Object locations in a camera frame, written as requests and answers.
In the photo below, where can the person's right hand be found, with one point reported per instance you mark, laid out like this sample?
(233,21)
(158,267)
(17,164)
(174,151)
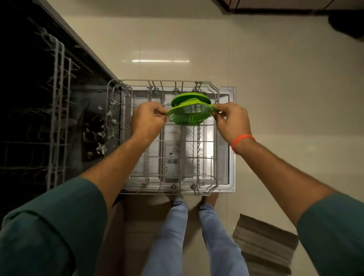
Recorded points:
(233,122)

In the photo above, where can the person's left hand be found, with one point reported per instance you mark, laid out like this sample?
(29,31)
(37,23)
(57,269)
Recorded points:
(148,120)

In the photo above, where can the silver dishwasher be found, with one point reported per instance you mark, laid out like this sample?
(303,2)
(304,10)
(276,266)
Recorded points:
(224,142)

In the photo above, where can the round green plate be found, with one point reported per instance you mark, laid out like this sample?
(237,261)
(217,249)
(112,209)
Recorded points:
(187,96)

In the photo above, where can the white paper scraps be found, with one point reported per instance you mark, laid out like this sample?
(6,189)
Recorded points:
(100,148)

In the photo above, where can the person's left forearm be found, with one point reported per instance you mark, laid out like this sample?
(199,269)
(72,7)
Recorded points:
(119,167)

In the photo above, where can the person's right forearm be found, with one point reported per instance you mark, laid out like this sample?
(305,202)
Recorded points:
(284,176)

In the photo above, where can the orange thread wristband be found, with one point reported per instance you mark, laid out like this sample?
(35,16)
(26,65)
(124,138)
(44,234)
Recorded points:
(241,138)

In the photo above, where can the striped brown floor mat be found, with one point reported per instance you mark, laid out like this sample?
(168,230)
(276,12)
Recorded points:
(264,244)

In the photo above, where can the green shirt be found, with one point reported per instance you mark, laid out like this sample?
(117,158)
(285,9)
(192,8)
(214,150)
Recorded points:
(42,227)

